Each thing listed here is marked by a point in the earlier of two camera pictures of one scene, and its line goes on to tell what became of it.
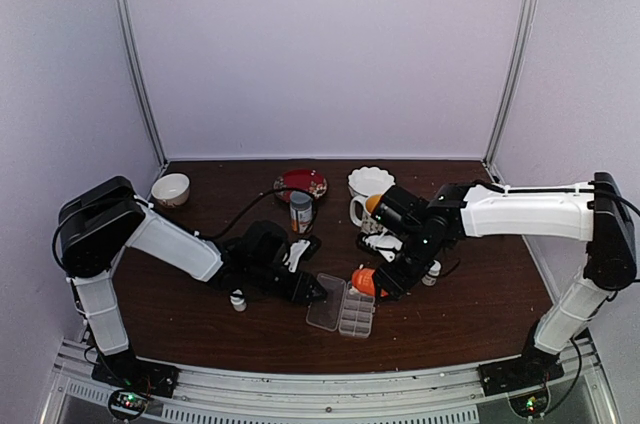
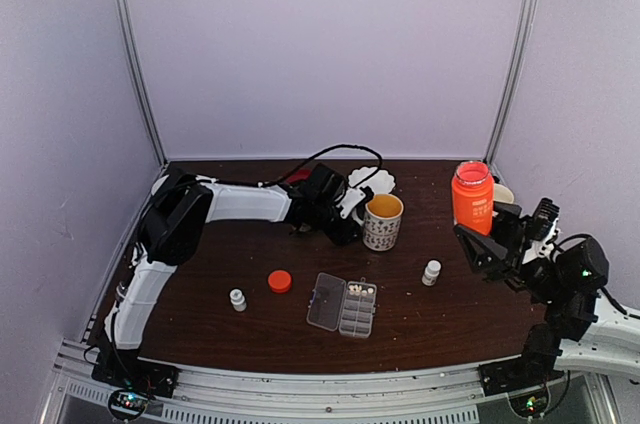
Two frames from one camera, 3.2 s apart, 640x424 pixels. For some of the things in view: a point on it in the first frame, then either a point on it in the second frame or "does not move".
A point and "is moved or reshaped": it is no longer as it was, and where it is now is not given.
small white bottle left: x=237 y=300 does not move
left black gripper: x=301 y=295 to x=344 y=237
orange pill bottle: x=363 y=280 is moved or reshaped
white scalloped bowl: x=367 y=181 does not move
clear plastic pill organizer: x=349 y=313 does not move
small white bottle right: x=430 y=279 does not move
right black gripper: x=396 y=285 to x=507 y=243
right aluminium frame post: x=529 y=27 does not move
